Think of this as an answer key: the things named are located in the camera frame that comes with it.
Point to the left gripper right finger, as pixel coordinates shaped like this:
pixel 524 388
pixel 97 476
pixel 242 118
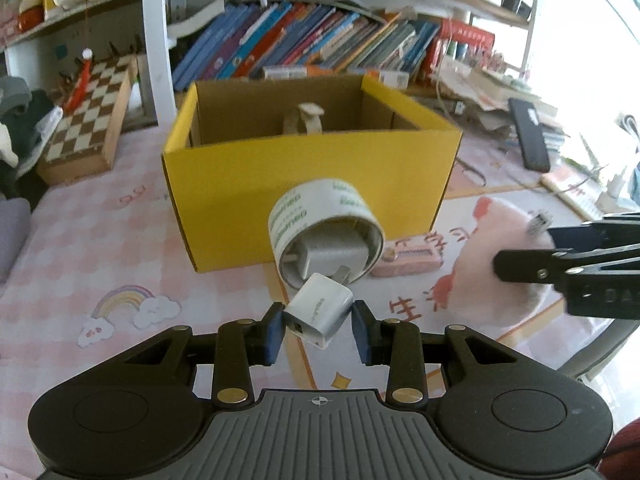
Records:
pixel 397 345

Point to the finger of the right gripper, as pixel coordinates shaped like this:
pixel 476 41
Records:
pixel 613 230
pixel 560 264

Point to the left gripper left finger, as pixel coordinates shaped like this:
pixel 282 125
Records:
pixel 240 345

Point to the pink fluffy pad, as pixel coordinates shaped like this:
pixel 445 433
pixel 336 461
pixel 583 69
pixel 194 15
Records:
pixel 496 280

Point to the white charger plug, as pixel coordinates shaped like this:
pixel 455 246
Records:
pixel 320 307

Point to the white tape roll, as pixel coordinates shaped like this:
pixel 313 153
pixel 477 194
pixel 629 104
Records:
pixel 320 226

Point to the cartoon desk mat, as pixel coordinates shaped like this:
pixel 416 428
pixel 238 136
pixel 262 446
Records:
pixel 528 318

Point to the black smartphone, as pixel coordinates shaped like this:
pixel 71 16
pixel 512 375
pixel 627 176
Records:
pixel 530 136

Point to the pile of papers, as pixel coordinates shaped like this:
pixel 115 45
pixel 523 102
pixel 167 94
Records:
pixel 488 93

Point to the yellow cardboard box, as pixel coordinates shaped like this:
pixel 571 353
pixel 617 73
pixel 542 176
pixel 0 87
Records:
pixel 227 162

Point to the beige wrist watch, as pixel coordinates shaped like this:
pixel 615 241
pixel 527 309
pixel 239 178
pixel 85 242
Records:
pixel 306 118

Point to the blue white medicine box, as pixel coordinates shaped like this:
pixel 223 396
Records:
pixel 395 79

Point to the wooden chess board box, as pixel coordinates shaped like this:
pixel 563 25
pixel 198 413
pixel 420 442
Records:
pixel 84 144

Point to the red book box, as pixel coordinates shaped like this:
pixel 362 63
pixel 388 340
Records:
pixel 458 39

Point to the orange white medicine box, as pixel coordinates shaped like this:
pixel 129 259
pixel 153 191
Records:
pixel 289 72

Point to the row of books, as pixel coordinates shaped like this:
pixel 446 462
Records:
pixel 237 40

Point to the pile of clothes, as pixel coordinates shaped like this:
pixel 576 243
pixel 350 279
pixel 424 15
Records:
pixel 22 109

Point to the white shelf post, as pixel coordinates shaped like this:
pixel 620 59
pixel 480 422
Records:
pixel 157 46

